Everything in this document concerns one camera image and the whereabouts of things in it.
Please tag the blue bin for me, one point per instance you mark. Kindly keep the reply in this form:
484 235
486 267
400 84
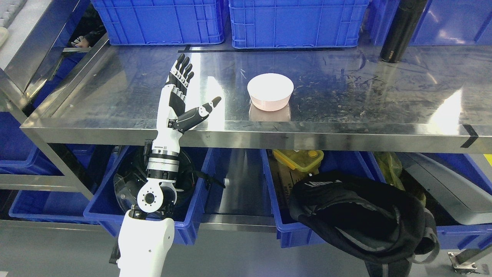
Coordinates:
291 233
104 208

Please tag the black backpack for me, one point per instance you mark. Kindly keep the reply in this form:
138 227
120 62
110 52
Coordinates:
384 226

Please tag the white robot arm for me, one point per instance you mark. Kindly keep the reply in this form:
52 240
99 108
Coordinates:
148 230

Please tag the blue crate top right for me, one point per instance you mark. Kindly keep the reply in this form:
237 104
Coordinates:
443 23

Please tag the black thermos bottle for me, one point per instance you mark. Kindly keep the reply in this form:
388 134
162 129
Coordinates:
403 25

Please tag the yellow lunch box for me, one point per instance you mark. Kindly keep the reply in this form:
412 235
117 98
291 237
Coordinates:
306 161

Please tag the blue bin lower middle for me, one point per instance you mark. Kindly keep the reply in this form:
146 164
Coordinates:
291 233

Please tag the blue bin lower left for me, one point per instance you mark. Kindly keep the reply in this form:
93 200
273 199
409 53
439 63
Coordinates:
104 208

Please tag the steel shelf rack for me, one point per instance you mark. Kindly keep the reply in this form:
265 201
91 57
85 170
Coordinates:
437 99

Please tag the blue crate top middle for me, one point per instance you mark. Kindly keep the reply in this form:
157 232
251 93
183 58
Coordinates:
270 24

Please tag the blue crate top left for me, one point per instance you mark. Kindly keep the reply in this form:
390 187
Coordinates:
163 22

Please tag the blue crate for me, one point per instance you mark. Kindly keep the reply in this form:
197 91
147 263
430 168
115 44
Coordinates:
270 24
443 23
163 22

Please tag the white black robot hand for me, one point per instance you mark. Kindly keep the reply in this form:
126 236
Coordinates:
173 119

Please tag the pink ikea bowl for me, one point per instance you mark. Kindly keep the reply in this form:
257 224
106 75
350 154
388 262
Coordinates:
270 92

